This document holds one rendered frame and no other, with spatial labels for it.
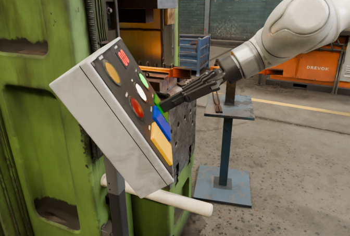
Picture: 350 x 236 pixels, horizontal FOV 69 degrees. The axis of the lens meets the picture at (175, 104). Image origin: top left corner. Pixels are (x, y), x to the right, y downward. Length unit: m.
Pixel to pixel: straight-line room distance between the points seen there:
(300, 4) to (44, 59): 0.77
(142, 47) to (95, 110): 1.06
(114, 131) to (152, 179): 0.13
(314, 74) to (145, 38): 3.55
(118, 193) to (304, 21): 0.60
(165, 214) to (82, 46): 0.91
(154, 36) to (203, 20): 7.83
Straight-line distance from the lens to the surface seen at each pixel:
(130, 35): 1.52
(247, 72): 0.69
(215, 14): 9.08
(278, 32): 0.55
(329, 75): 4.64
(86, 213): 1.20
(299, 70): 4.63
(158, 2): 1.04
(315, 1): 0.53
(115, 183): 0.73
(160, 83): 1.08
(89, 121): 0.47
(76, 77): 0.45
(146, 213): 1.46
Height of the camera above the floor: 1.28
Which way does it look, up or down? 21 degrees down
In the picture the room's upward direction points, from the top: straight up
